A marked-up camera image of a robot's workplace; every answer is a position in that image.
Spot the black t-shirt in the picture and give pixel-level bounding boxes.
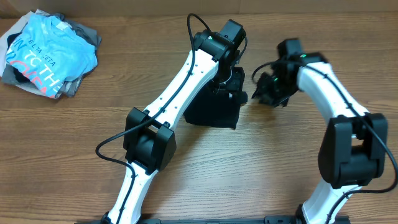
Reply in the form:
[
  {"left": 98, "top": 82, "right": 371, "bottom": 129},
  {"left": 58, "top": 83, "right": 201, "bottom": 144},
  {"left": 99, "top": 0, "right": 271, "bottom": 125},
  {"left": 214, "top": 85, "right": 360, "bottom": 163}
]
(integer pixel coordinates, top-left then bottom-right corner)
[{"left": 183, "top": 81, "right": 248, "bottom": 129}]

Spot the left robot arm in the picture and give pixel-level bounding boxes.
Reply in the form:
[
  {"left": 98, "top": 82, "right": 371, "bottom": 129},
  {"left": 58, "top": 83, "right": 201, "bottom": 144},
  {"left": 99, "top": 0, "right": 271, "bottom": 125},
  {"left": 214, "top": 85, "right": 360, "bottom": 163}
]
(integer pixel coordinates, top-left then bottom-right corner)
[{"left": 100, "top": 19, "right": 248, "bottom": 223}]

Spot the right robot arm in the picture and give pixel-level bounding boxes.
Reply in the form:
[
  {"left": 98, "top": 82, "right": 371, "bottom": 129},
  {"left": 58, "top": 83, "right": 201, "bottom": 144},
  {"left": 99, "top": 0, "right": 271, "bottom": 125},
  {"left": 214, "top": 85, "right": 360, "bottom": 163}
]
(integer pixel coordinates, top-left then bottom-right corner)
[{"left": 253, "top": 39, "right": 391, "bottom": 223}]

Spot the grey folded garment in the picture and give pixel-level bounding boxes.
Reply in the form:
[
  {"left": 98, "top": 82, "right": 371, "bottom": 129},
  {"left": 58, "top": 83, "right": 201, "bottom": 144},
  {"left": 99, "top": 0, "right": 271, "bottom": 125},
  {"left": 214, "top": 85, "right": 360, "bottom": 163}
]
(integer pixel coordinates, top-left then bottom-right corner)
[{"left": 1, "top": 12, "right": 103, "bottom": 98}]

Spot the light blue printed t-shirt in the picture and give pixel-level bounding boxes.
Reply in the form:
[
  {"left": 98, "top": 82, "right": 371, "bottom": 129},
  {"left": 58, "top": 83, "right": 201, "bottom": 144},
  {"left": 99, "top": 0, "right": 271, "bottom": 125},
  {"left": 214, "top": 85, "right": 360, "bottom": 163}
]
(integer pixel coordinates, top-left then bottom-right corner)
[{"left": 6, "top": 12, "right": 98, "bottom": 99}]

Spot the black folded garment in pile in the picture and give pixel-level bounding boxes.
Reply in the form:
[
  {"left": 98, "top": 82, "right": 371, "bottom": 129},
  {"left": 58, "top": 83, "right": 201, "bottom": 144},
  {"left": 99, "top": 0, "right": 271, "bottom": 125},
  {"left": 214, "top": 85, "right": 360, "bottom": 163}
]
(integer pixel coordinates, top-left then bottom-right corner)
[{"left": 6, "top": 32, "right": 30, "bottom": 85}]

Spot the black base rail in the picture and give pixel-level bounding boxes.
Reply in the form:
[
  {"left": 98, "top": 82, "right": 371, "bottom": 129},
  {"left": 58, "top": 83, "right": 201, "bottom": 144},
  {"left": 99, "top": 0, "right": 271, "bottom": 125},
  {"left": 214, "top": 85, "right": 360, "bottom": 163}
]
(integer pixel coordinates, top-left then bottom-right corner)
[{"left": 74, "top": 214, "right": 351, "bottom": 224}]

